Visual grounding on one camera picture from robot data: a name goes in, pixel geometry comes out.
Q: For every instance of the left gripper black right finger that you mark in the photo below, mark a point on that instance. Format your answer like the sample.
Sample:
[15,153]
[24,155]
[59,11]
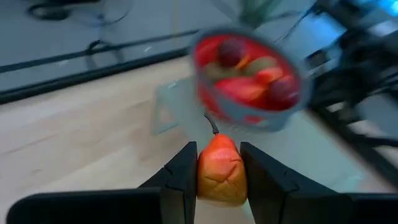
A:
[267,189]

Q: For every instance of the brown kiwi fruit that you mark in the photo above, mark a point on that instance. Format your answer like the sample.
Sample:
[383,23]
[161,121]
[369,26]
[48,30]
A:
[217,71]
[260,63]

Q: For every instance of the dark red plum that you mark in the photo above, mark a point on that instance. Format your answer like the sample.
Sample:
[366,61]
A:
[283,91]
[230,53]

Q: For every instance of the red and grey collapsible colander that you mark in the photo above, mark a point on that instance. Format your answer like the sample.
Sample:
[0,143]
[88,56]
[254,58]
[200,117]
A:
[211,105]

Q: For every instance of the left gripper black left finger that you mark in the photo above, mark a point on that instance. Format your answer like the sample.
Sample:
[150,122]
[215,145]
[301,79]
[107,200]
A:
[178,186]

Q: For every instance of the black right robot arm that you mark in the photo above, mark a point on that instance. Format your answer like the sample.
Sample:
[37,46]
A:
[367,62]

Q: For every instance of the red and yellow mango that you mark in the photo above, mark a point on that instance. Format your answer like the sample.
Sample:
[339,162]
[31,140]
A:
[241,89]

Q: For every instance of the green perforated metal shelf riser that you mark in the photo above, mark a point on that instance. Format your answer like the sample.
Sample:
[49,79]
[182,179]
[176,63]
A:
[169,105]

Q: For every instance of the green leafy plant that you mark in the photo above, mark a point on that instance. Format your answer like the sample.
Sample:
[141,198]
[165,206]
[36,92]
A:
[258,12]

